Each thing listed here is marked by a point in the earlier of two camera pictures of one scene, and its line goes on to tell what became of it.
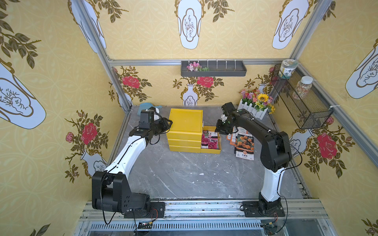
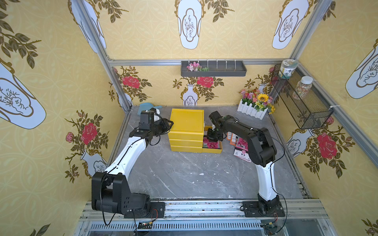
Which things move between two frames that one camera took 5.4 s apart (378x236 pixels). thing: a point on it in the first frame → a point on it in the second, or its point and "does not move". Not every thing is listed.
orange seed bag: x=233 y=139 does not move
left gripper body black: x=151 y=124 does not move
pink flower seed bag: x=209 y=139 → x=241 y=151
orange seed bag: x=229 y=136 does not move
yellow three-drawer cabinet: x=184 y=134 does not move
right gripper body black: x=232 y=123 → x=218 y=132
